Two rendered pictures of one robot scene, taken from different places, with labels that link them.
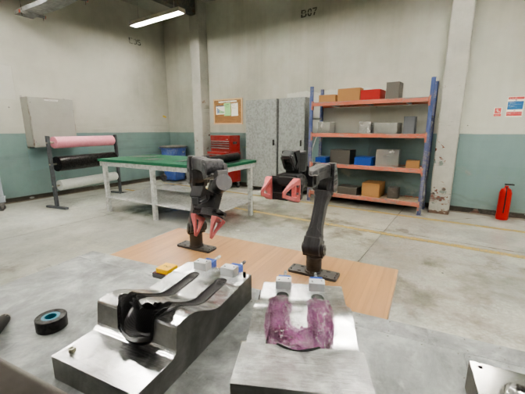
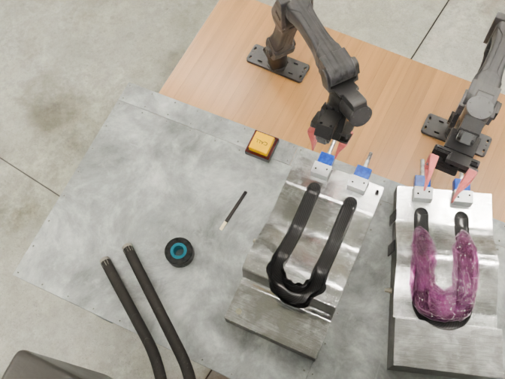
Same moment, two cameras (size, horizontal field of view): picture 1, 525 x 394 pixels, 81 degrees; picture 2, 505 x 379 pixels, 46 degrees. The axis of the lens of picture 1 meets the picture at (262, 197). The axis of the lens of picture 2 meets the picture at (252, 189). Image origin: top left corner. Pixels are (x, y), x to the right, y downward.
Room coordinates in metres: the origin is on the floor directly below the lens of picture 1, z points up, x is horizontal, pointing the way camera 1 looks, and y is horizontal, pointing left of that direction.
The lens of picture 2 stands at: (0.33, 0.31, 2.43)
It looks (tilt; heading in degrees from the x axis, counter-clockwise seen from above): 67 degrees down; 9
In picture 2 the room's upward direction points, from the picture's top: 10 degrees counter-clockwise
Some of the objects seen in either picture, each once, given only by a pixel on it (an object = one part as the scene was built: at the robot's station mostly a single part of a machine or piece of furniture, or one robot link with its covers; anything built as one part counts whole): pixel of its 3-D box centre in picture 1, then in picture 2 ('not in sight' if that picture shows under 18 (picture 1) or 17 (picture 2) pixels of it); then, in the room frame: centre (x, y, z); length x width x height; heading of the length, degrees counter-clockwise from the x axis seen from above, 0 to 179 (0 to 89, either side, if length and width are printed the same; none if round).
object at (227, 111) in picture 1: (227, 111); not in sight; (7.80, 0.85, 1.80); 0.90 x 0.03 x 0.60; 57
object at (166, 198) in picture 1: (176, 183); not in sight; (5.01, 1.42, 0.51); 2.40 x 1.13 x 1.02; 61
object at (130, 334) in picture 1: (176, 292); (312, 242); (0.80, 0.24, 0.92); 0.35 x 0.16 x 0.09; 155
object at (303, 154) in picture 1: (301, 168); (479, 109); (1.00, -0.13, 1.24); 0.12 x 0.09 x 0.12; 152
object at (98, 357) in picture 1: (170, 309); (306, 251); (0.79, 0.26, 0.87); 0.50 x 0.26 x 0.14; 155
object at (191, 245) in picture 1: (196, 239); (277, 56); (1.44, 0.32, 0.84); 0.20 x 0.07 x 0.08; 62
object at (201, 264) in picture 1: (210, 263); (327, 158); (1.05, 0.19, 0.89); 0.13 x 0.05 x 0.05; 156
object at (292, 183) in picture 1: (284, 191); (454, 181); (0.84, -0.06, 1.20); 0.09 x 0.07 x 0.07; 152
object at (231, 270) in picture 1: (236, 268); (363, 171); (1.01, 0.09, 0.89); 0.13 x 0.05 x 0.05; 155
